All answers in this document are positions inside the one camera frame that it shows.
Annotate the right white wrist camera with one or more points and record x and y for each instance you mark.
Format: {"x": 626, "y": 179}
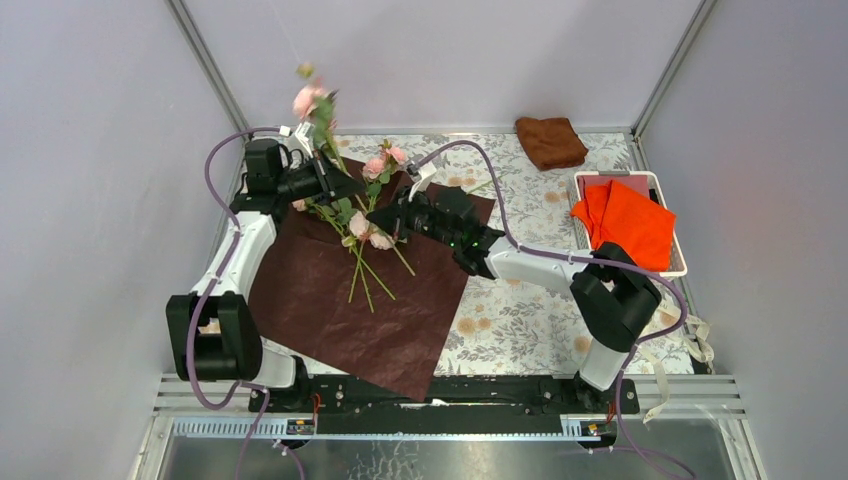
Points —
{"x": 421, "y": 175}

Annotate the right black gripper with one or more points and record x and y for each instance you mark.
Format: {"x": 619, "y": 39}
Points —
{"x": 394, "y": 218}

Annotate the orange cloth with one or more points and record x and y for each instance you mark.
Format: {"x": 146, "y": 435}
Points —
{"x": 619, "y": 215}

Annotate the brown folded cloth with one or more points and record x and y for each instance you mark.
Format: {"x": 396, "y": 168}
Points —
{"x": 550, "y": 143}

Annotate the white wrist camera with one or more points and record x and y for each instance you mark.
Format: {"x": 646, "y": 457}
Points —
{"x": 421, "y": 175}
{"x": 300, "y": 137}

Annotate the dark red wrapping paper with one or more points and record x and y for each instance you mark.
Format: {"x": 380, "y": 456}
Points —
{"x": 387, "y": 326}

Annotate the cream printed ribbon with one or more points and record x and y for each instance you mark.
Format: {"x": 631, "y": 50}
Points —
{"x": 692, "y": 339}

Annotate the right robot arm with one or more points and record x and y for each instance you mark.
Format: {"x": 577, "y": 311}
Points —
{"x": 615, "y": 298}

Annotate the dark red paper in basket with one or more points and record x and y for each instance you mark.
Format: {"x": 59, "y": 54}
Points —
{"x": 637, "y": 183}

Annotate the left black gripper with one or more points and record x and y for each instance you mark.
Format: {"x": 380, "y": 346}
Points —
{"x": 331, "y": 180}

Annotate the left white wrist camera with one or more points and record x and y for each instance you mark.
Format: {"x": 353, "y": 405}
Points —
{"x": 300, "y": 137}

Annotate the pink fake flower bouquet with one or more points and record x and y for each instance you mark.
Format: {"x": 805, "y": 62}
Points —
{"x": 317, "y": 103}

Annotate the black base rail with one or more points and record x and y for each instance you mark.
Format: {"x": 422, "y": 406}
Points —
{"x": 529, "y": 406}

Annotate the floral tablecloth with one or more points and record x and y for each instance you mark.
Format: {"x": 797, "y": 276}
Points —
{"x": 508, "y": 327}

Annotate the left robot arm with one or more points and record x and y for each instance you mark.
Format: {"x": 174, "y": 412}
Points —
{"x": 213, "y": 334}

